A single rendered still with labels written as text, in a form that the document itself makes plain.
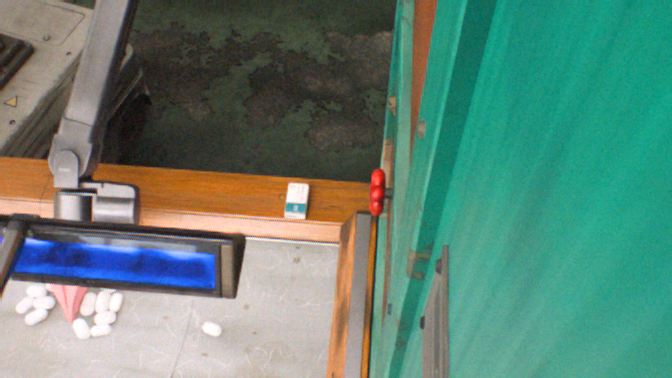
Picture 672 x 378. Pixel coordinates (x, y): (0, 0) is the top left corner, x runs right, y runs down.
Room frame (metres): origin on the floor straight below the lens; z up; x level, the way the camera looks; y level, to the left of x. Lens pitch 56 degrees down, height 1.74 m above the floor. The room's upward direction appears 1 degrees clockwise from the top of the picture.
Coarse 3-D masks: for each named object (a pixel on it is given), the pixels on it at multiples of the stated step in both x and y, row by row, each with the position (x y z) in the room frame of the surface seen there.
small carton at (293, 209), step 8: (296, 184) 0.65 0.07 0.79; (304, 184) 0.65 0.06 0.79; (288, 192) 0.63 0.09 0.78; (296, 192) 0.63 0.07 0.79; (304, 192) 0.63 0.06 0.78; (288, 200) 0.62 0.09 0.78; (296, 200) 0.62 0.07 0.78; (304, 200) 0.62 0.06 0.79; (288, 208) 0.60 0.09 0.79; (296, 208) 0.60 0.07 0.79; (304, 208) 0.60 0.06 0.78; (288, 216) 0.59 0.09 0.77; (296, 216) 0.59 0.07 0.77; (304, 216) 0.59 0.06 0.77
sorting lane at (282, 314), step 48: (288, 240) 0.56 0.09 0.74; (96, 288) 0.47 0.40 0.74; (240, 288) 0.47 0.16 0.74; (288, 288) 0.47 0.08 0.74; (0, 336) 0.38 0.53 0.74; (48, 336) 0.38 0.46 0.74; (96, 336) 0.38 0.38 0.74; (144, 336) 0.38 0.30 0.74; (192, 336) 0.39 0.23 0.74; (240, 336) 0.39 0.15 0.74; (288, 336) 0.39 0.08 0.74
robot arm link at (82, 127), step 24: (96, 0) 0.77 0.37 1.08; (120, 0) 0.77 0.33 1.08; (96, 24) 0.74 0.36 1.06; (120, 24) 0.75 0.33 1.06; (96, 48) 0.72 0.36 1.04; (120, 48) 0.72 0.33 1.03; (96, 72) 0.69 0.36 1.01; (72, 96) 0.66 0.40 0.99; (96, 96) 0.66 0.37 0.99; (72, 120) 0.63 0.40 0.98; (96, 120) 0.63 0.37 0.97; (72, 144) 0.60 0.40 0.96; (96, 144) 0.63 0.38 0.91; (96, 168) 0.60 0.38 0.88
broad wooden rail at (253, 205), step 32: (0, 160) 0.70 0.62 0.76; (32, 160) 0.70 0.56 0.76; (0, 192) 0.63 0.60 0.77; (32, 192) 0.64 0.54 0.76; (160, 192) 0.64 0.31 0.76; (192, 192) 0.64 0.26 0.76; (224, 192) 0.64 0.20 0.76; (256, 192) 0.64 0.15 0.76; (320, 192) 0.65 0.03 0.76; (352, 192) 0.65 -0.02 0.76; (160, 224) 0.59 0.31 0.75; (192, 224) 0.58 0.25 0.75; (224, 224) 0.58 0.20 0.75; (256, 224) 0.58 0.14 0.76; (288, 224) 0.58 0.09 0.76; (320, 224) 0.58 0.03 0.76
